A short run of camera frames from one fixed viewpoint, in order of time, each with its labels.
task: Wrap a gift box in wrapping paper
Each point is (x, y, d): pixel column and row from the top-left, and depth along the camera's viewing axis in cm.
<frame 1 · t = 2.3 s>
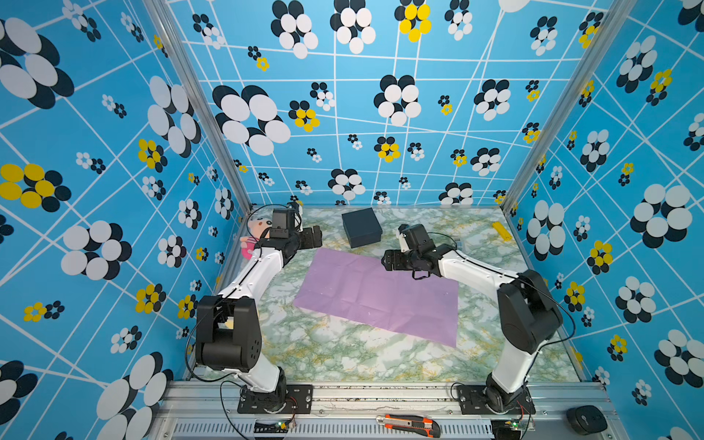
left hand: (312, 231, 91), fingers open
right hand: (394, 259, 94), fingers open
dark blue gift box: (361, 227, 111), point 4 cm above the table
purple wrapping paper sheet: (357, 287, 98), on the table
yellow tape piece: (501, 231, 114), on the table

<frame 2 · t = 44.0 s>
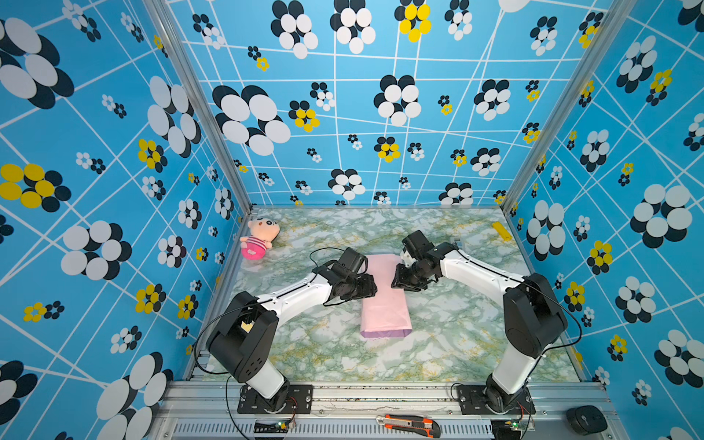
left hand: (376, 288, 87), fingers open
right hand: (398, 284, 89), fingers open
purple wrapping paper sheet: (386, 313, 85), point 7 cm above the table
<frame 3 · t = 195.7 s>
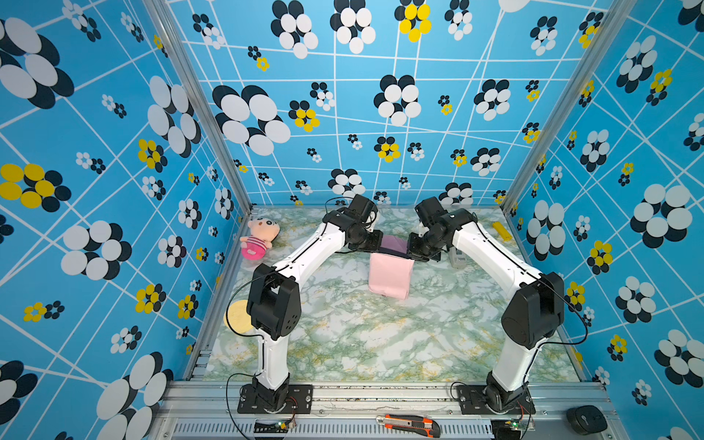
left hand: (383, 244, 87), fingers closed
right hand: (411, 255, 86), fingers closed
purple wrapping paper sheet: (394, 246, 93), point 14 cm above the table
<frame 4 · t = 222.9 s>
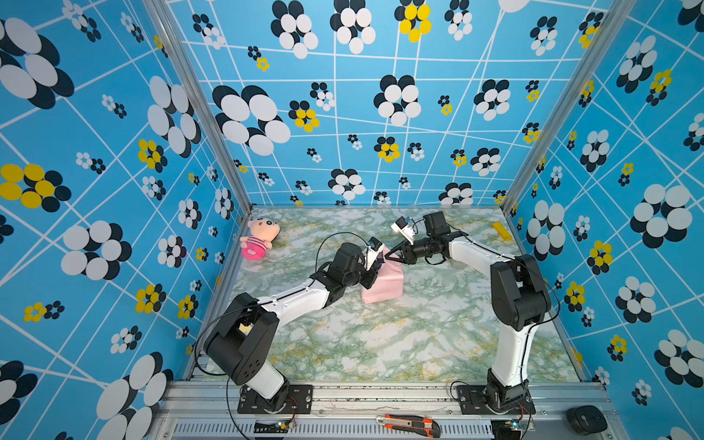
left hand: (381, 261, 87), fingers closed
right hand: (391, 255, 91), fingers closed
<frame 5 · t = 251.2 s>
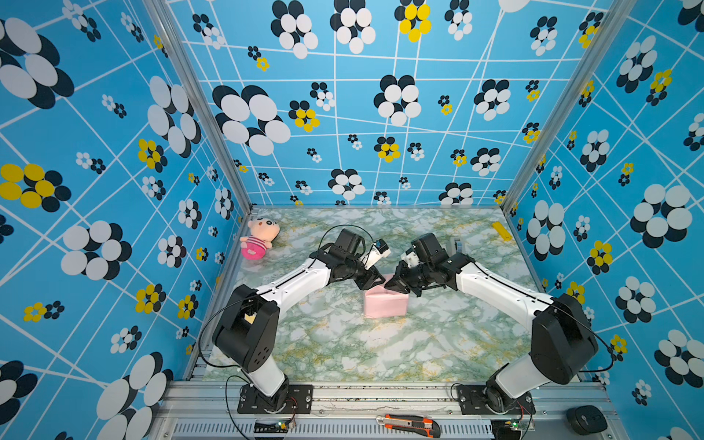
left hand: (382, 273, 85), fingers open
right hand: (386, 284, 82), fingers closed
purple wrapping paper sheet: (382, 302, 84), point 10 cm above the table
